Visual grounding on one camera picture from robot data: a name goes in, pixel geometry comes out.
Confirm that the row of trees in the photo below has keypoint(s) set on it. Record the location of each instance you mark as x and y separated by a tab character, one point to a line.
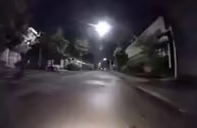
62	46

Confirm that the pale building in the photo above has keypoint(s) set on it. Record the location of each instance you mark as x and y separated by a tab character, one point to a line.
149	36

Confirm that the bright street lamp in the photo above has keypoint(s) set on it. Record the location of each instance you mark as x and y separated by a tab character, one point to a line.
102	28

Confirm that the grey asphalt road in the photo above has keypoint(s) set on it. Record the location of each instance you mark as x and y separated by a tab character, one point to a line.
86	100

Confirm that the bushy tree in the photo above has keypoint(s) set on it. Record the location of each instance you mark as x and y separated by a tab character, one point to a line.
121	60

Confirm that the large dark tree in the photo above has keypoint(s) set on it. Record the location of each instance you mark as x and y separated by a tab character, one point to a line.
6	26

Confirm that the raised grey pavement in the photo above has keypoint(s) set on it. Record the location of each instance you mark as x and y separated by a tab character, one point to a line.
182	95

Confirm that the white building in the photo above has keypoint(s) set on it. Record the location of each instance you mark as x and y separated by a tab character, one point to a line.
11	56

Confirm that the pale pole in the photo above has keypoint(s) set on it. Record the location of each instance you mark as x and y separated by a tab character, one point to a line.
174	53

